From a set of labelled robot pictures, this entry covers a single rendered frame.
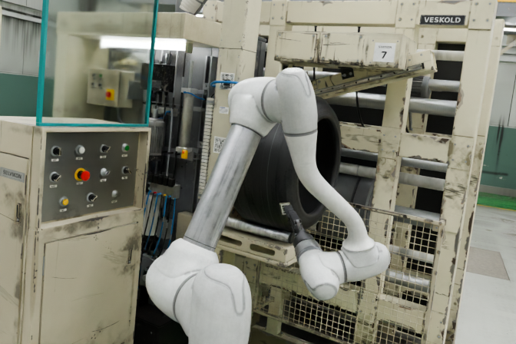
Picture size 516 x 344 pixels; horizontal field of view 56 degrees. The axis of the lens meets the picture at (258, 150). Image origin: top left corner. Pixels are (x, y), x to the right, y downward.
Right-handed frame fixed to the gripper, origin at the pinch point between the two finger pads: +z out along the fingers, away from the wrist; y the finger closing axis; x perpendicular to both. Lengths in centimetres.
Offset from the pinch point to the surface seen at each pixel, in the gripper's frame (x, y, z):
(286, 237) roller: -2.1, 16.8, 5.3
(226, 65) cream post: -6, -38, 64
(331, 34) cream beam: 43, -41, 63
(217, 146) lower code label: -19, -6, 51
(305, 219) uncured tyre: 7.6, 14.3, 10.4
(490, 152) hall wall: 545, 495, 608
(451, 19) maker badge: 98, -37, 57
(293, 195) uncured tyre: 3.6, -2.4, 6.3
